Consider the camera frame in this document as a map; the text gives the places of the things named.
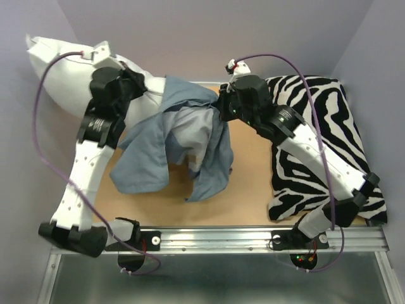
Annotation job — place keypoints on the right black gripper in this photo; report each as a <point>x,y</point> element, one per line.
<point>226,92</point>

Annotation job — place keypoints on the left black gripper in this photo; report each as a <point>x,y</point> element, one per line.
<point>138,77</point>

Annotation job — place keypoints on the white pillow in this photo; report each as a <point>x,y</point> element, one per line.
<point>67,82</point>

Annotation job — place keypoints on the blue grey pillowcase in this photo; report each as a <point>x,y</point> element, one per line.
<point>179,125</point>

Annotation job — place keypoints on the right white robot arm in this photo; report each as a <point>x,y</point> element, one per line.
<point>349,188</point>

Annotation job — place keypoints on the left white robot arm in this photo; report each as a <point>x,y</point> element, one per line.
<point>71,227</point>

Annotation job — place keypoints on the zebra print pillow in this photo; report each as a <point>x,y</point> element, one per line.
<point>295,187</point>

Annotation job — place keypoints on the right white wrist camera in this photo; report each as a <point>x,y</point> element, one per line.
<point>237,69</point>

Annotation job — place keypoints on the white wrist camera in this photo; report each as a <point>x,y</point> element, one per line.
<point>237,69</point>
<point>101,57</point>

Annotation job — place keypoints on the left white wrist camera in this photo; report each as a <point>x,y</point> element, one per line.
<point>101,57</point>

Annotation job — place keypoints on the aluminium mounting rail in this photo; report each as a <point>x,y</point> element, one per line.
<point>257,240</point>

